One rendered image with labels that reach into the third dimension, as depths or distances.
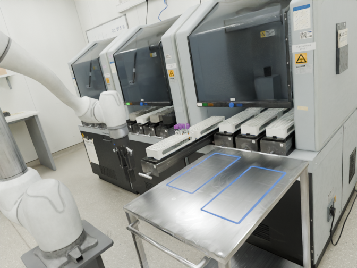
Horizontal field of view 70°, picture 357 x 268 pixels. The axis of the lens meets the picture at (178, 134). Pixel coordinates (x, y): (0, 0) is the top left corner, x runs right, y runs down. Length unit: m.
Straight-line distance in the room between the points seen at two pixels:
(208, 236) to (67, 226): 0.49
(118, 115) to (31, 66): 0.39
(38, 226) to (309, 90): 1.23
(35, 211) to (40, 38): 4.07
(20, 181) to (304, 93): 1.26
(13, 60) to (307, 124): 1.24
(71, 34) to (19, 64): 4.10
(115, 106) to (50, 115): 3.67
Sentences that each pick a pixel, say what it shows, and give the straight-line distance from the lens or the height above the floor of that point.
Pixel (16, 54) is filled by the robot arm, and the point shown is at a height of 1.40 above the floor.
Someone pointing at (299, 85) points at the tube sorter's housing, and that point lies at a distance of 1.35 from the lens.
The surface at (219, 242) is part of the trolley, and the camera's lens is 0.74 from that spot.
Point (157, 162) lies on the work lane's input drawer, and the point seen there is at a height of 0.81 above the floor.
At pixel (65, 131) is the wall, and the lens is 4.87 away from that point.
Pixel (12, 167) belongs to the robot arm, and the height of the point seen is 1.03.
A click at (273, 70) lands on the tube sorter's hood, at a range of 1.37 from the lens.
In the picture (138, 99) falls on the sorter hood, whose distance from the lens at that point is 2.15.
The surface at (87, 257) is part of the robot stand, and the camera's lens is 1.04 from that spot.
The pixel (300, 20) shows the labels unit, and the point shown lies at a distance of 1.32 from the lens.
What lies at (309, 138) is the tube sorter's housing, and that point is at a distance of 1.41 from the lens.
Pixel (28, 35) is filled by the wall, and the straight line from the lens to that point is 4.80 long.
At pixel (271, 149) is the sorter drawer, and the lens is 1.40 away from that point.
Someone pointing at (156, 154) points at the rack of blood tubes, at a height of 0.84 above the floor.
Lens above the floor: 1.31
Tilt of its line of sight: 17 degrees down
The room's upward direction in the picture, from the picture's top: 11 degrees counter-clockwise
